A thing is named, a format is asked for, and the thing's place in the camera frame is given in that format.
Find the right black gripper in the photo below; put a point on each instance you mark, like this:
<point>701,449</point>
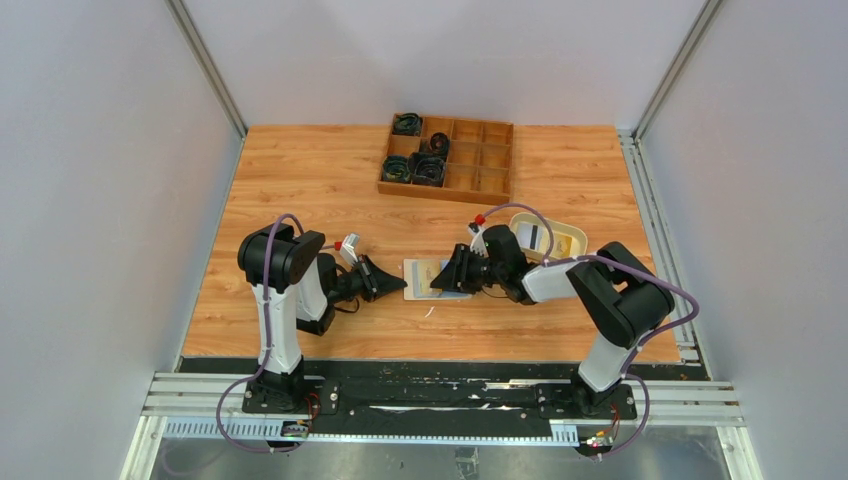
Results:
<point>470,268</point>

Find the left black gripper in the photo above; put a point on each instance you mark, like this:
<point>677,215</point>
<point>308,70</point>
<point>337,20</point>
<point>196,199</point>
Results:
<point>365,278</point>

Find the yellow beige card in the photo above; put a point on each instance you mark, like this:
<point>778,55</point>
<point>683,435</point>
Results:
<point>424,272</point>

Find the white leather card holder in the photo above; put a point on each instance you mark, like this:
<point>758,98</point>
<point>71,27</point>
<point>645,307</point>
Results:
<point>408,290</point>

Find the white card with stripe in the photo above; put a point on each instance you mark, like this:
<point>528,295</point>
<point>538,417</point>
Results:
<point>530,235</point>

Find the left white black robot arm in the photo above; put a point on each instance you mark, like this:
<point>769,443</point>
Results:
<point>298,281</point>

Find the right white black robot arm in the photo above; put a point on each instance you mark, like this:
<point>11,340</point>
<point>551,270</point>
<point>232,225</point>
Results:
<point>617,291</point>

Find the beige plate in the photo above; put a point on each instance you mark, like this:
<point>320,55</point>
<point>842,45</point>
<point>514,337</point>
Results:
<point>566,240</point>

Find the black coiled belt bottom-middle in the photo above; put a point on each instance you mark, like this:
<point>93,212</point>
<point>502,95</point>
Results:
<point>427,169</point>

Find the dark coiled belt bottom-left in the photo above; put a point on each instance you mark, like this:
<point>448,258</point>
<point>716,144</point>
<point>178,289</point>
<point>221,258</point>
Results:
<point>395,169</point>

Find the wooden compartment tray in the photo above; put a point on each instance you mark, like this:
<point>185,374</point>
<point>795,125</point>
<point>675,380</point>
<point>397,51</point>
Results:
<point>478,165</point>

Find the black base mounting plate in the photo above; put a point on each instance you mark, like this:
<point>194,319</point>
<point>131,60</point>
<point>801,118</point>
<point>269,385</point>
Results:
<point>455,399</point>

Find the black coiled belt middle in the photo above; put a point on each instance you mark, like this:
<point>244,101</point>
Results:
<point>439,144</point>

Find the black coiled belt top-left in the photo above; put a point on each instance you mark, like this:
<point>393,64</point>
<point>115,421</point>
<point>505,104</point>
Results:
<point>407,124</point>

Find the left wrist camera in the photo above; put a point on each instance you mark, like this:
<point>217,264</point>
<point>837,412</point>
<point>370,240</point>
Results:
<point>346,248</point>

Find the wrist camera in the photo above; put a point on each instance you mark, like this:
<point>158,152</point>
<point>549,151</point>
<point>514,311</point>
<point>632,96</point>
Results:
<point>346,248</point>
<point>476,229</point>

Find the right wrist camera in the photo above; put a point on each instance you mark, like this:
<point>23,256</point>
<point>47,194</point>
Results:
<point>476,229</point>

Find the aluminium frame rail front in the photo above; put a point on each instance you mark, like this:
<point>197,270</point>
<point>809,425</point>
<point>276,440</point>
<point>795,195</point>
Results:
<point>183,406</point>

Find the right side aluminium rail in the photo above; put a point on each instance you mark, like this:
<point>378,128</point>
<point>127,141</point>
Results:
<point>665,254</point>

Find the left aluminium corner post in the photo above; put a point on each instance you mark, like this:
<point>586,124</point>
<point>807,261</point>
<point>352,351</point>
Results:
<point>203,56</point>

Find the aluminium corner post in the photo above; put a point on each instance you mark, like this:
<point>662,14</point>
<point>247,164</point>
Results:
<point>690,43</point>
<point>203,56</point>

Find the right aluminium corner post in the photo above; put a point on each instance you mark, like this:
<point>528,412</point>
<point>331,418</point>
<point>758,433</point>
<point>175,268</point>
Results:
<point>690,43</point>

